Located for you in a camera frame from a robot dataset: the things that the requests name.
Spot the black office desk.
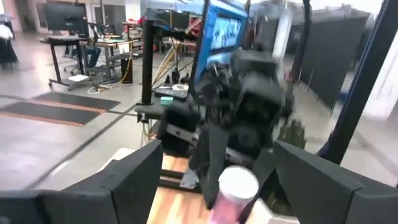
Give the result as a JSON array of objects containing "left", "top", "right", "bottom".
[{"left": 39, "top": 34, "right": 94, "bottom": 91}]

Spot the grey side desk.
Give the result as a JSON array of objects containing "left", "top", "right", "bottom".
[{"left": 134, "top": 93, "right": 203, "bottom": 125}]

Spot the black desktop device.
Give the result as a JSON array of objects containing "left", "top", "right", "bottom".
[{"left": 154, "top": 83, "right": 190, "bottom": 100}]

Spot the black computer tower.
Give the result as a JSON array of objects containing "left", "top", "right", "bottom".
[{"left": 120, "top": 58, "right": 134, "bottom": 84}]

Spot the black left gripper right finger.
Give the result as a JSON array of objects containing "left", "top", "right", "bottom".
[{"left": 273, "top": 140, "right": 363, "bottom": 224}]

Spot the white hexagonal plant pot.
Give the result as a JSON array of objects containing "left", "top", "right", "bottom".
[{"left": 245, "top": 197, "right": 301, "bottom": 224}]

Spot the black mat with orange stripes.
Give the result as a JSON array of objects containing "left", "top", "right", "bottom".
[{"left": 0, "top": 91, "right": 122, "bottom": 128}]

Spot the pink pill bottle white cap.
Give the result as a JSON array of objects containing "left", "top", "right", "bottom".
[{"left": 206, "top": 165, "right": 260, "bottom": 224}]

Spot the green cactus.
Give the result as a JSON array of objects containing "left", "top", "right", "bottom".
[{"left": 278, "top": 119, "right": 307, "bottom": 150}]

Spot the person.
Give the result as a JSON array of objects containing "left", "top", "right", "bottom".
[{"left": 73, "top": 43, "right": 102, "bottom": 69}]

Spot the black upright pole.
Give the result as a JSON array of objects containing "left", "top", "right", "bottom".
[{"left": 141, "top": 19, "right": 155, "bottom": 106}]

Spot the black partition wall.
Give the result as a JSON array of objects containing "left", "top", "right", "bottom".
[{"left": 298, "top": 12, "right": 371, "bottom": 110}]

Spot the black aluminium table frame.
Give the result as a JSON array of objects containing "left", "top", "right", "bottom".
[{"left": 158, "top": 169, "right": 203, "bottom": 194}]

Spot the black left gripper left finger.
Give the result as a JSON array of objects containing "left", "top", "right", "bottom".
[{"left": 101, "top": 139, "right": 164, "bottom": 224}]

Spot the monitor with blue screen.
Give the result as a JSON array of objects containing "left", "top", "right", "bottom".
[{"left": 189, "top": 0, "right": 249, "bottom": 94}]

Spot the thick black frame post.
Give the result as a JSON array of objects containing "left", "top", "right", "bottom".
[{"left": 317, "top": 0, "right": 398, "bottom": 165}]

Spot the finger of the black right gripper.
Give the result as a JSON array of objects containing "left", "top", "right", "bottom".
[
  {"left": 251, "top": 147, "right": 277, "bottom": 200},
  {"left": 189, "top": 124, "right": 231, "bottom": 210}
]

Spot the black computer monitor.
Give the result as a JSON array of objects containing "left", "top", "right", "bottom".
[{"left": 43, "top": 2, "right": 90, "bottom": 35}]

